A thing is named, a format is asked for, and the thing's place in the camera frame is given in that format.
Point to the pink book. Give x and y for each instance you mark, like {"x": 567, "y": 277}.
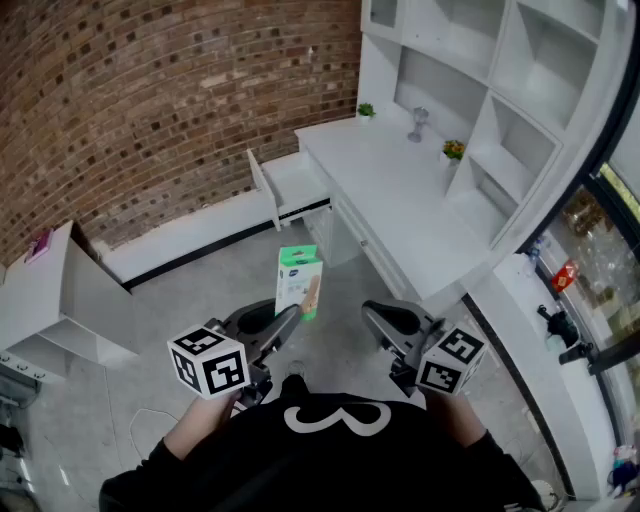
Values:
{"x": 39, "y": 246}

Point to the green and white box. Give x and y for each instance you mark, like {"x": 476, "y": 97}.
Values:
{"x": 298, "y": 282}

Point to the white glazed cabinet door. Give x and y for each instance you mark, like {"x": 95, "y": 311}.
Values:
{"x": 385, "y": 12}

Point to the white window counter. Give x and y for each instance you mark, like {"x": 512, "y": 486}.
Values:
{"x": 540, "y": 380}

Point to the small green potted plant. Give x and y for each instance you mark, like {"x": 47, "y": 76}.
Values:
{"x": 366, "y": 111}

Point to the white drawer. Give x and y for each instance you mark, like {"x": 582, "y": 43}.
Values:
{"x": 292, "y": 185}

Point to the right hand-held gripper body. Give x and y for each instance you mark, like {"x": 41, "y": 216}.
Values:
{"x": 450, "y": 362}

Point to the white shelf unit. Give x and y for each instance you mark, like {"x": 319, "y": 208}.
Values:
{"x": 520, "y": 75}

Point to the white side cabinet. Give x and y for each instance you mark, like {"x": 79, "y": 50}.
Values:
{"x": 65, "y": 310}

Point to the white desk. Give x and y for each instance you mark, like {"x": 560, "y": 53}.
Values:
{"x": 395, "y": 200}

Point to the person's shoe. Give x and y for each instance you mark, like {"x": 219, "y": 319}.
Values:
{"x": 296, "y": 369}

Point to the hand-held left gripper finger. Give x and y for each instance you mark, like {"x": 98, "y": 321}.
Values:
{"x": 234, "y": 320}
{"x": 282, "y": 330}

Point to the white low wall ledge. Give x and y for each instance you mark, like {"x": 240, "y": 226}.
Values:
{"x": 190, "y": 235}

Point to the clear water bottle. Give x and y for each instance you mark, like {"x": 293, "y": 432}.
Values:
{"x": 538, "y": 250}

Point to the potted orange flowers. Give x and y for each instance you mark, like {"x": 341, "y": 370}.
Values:
{"x": 453, "y": 150}

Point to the red packet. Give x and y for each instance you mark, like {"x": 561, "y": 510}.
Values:
{"x": 566, "y": 276}

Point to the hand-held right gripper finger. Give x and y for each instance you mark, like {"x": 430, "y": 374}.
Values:
{"x": 385, "y": 325}
{"x": 417, "y": 316}

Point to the black device on counter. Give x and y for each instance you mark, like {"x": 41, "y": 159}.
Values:
{"x": 560, "y": 327}

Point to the person's right forearm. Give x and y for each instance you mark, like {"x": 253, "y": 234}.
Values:
{"x": 457, "y": 420}

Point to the person's left forearm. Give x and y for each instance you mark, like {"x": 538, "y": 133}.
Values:
{"x": 200, "y": 425}

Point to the person's black shirt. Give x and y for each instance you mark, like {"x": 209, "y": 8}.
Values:
{"x": 325, "y": 460}

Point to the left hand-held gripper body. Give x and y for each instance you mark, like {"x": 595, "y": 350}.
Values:
{"x": 210, "y": 362}

